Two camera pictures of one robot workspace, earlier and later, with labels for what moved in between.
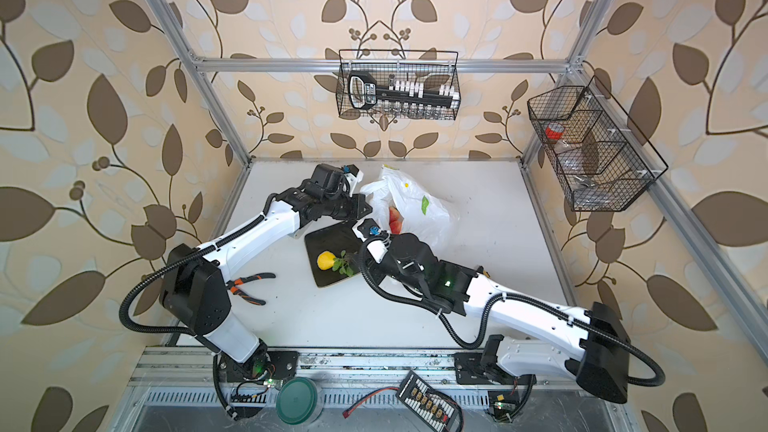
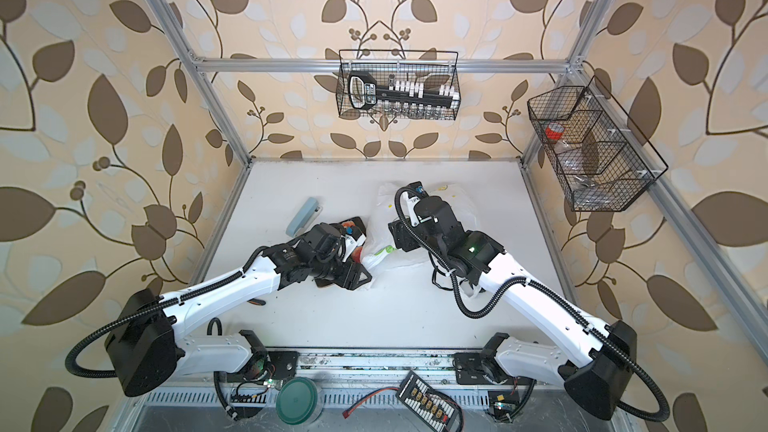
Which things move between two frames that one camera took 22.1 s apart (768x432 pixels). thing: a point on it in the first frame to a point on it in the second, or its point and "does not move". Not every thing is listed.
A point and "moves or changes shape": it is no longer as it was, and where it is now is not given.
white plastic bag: x=422 y=213 moves or changes shape
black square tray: x=336 y=239 does not move
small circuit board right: x=502 y=404 does not move
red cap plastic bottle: x=570 y=157 does not move
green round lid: x=296 y=400 does not move
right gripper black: x=373 y=267 to x=402 y=231
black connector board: x=426 y=404 does not move
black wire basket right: x=602 y=158 does not move
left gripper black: x=357 y=211 to x=354 y=283
